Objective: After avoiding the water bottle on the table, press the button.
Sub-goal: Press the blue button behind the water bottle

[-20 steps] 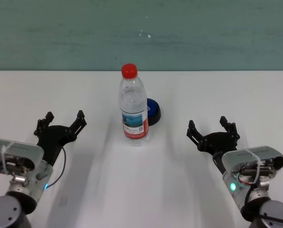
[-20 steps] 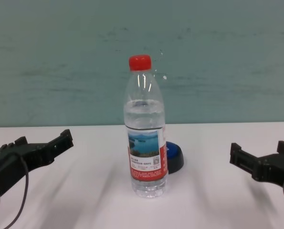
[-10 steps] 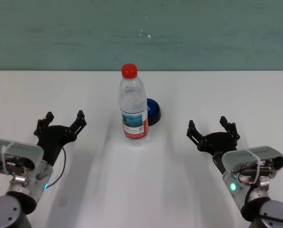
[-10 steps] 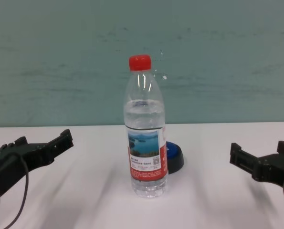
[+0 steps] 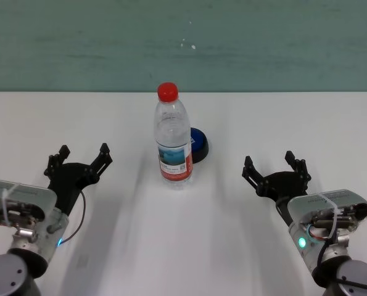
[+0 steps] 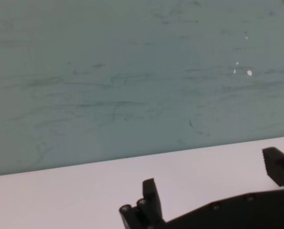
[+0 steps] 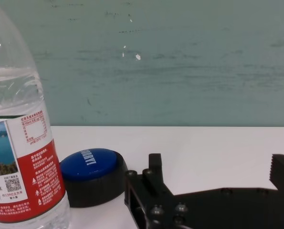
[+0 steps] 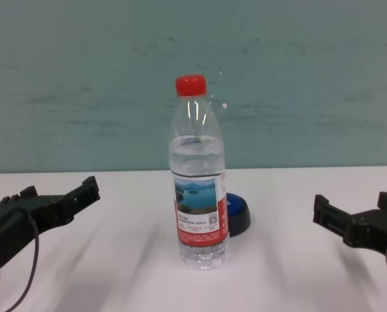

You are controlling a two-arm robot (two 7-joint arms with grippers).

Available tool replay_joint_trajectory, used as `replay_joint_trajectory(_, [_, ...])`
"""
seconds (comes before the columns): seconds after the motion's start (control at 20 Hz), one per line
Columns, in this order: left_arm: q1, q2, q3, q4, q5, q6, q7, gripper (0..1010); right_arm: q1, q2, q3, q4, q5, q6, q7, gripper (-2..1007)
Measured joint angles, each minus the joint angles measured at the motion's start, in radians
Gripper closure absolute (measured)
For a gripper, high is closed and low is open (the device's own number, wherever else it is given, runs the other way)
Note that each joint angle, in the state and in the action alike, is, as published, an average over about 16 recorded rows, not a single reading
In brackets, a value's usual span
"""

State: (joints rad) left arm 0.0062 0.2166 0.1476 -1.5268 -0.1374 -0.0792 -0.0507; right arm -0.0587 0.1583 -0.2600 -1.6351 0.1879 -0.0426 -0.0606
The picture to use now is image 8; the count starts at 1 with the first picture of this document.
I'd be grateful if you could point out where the blue push button black base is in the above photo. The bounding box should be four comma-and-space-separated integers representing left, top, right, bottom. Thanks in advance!
225, 192, 252, 237

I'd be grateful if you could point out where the clear water bottle red cap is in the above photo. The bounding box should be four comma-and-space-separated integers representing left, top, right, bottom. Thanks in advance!
168, 74, 230, 271

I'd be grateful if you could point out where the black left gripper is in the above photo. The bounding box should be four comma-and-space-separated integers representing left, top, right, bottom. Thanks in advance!
0, 176, 101, 261

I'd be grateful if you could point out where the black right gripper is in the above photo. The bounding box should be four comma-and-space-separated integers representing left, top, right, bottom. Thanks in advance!
312, 191, 387, 258

